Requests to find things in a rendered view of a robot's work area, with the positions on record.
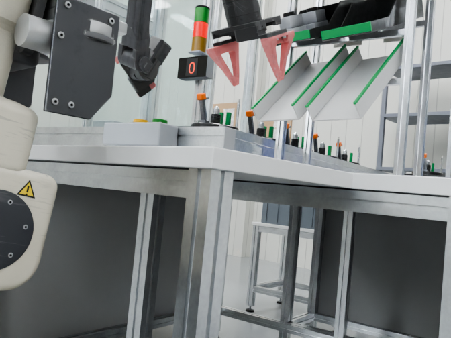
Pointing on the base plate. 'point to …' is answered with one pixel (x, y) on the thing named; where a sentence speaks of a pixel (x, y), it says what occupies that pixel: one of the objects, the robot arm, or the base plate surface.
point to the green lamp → (202, 15)
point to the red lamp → (200, 29)
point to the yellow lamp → (198, 43)
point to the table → (173, 158)
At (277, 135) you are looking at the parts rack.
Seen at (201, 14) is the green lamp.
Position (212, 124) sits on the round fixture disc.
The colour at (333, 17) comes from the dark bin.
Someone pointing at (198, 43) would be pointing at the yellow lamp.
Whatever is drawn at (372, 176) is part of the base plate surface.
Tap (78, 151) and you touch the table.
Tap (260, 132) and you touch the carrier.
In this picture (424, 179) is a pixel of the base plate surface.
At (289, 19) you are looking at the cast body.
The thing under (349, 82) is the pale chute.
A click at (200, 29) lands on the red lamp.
